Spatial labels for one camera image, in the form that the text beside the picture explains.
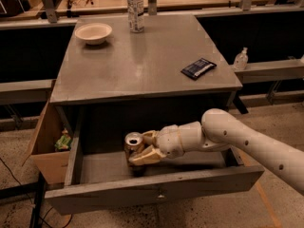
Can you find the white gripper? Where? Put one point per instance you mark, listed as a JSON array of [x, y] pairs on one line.
[[169, 140]]

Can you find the orange soda can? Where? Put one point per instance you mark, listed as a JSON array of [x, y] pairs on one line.
[[134, 144]]

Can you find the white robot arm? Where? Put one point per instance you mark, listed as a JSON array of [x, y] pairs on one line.
[[216, 129]]

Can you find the open grey top drawer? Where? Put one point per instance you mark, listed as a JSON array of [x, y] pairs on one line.
[[98, 176]]

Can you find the grey metal drawer cabinet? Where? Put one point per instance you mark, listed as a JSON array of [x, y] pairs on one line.
[[134, 82]]

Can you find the green snack bag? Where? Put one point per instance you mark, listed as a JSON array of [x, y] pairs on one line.
[[63, 144]]

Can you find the dark blue snack packet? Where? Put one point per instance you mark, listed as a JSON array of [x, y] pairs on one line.
[[198, 68]]

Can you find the brown cardboard box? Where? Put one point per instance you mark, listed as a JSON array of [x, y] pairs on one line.
[[41, 147]]

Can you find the clear hand sanitizer bottle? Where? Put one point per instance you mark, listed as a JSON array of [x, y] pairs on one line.
[[241, 60]]

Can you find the white paper bowl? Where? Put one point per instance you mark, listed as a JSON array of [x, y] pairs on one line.
[[93, 33]]

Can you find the clear plastic water bottle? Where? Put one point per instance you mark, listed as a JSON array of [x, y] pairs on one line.
[[135, 9]]

